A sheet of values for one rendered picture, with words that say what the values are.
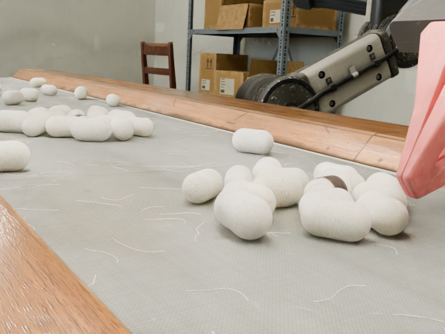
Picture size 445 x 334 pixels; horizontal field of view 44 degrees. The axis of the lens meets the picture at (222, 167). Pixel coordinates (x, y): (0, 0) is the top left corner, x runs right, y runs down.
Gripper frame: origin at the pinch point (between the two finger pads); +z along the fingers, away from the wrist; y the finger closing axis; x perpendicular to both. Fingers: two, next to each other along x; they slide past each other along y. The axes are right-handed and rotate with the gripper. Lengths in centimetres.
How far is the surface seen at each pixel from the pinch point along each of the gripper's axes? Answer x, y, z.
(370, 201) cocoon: 2.3, -3.2, 0.6
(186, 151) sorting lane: 5.3, -26.4, -0.8
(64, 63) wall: 102, -483, -107
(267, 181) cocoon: 0.4, -8.3, 2.5
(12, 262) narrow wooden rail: -10.4, -0.5, 13.6
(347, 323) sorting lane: -2.2, 3.3, 8.1
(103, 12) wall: 90, -481, -167
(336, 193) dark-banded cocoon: 1.6, -4.8, 1.1
